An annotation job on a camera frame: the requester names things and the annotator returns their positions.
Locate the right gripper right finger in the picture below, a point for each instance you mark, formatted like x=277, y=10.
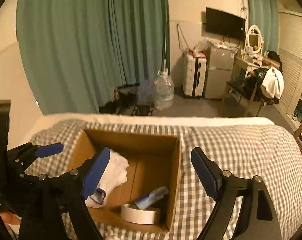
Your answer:
x=257, y=217

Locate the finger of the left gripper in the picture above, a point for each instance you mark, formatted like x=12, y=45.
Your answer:
x=48, y=150

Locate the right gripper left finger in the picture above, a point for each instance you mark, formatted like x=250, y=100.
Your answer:
x=44, y=201

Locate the white sock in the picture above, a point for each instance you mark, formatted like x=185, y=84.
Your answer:
x=111, y=179

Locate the white tape roll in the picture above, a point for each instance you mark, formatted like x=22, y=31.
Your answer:
x=133, y=214

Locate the blue grey tube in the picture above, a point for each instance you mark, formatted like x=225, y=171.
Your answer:
x=153, y=197

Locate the cardboard box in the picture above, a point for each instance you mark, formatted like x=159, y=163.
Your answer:
x=154, y=161

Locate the wooden chair with clothes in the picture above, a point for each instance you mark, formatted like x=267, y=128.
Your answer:
x=250, y=89

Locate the large water bottle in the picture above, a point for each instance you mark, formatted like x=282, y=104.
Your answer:
x=163, y=90

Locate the silver mini fridge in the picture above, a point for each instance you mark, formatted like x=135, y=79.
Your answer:
x=218, y=72

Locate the dressing table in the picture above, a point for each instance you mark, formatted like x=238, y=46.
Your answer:
x=242, y=67

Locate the white suitcase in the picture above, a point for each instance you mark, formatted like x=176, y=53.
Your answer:
x=194, y=72

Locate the white oval mirror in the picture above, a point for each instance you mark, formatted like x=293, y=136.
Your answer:
x=254, y=40

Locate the white wardrobe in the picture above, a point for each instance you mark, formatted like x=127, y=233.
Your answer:
x=290, y=53

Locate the green curtain by wardrobe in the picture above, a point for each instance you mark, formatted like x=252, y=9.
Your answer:
x=264, y=14

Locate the black wall television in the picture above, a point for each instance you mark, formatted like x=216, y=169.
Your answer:
x=225, y=24

